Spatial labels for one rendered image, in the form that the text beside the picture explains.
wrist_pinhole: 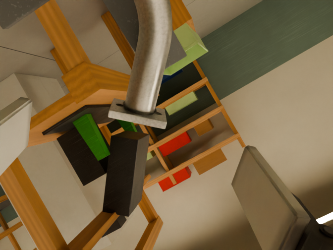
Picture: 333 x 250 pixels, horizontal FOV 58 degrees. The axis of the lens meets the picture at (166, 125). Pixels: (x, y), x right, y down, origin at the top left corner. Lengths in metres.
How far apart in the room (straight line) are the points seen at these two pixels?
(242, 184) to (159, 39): 0.15
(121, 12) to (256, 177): 0.21
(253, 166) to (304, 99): 6.23
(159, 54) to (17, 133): 0.15
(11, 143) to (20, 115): 0.01
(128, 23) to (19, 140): 0.18
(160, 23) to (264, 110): 6.00
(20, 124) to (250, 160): 0.13
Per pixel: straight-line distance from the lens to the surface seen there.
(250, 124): 6.22
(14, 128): 0.17
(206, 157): 5.74
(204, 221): 6.66
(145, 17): 0.27
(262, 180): 0.17
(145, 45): 0.27
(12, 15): 0.35
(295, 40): 6.44
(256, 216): 0.17
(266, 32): 6.37
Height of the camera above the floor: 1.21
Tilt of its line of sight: 1 degrees down
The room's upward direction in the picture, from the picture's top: 150 degrees clockwise
